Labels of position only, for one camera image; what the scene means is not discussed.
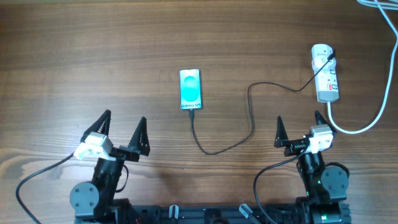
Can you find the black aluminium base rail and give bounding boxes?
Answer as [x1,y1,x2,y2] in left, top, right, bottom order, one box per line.
[73,203,352,224]

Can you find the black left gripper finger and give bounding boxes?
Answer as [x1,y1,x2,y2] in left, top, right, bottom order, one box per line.
[127,116,150,156]
[80,110,111,142]

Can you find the black charger cable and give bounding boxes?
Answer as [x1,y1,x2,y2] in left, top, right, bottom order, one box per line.
[188,49,336,156]

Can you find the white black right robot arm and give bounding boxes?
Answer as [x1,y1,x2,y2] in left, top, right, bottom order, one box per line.
[274,111,352,224]

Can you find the white cables at corner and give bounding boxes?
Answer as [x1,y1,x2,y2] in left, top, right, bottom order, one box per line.
[356,0,398,11]

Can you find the white power strip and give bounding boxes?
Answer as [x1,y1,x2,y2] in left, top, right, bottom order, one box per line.
[312,44,340,103]

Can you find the white power strip cord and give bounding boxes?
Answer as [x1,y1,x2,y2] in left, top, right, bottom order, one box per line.
[326,0,398,135]

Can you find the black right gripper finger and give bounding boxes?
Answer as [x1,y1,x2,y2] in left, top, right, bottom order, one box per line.
[274,116,289,147]
[315,110,337,134]

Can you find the blue screen smartphone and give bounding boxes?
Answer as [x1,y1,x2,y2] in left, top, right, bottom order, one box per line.
[179,69,202,110]

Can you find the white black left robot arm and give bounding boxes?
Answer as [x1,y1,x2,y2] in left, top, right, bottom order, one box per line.
[70,110,150,223]

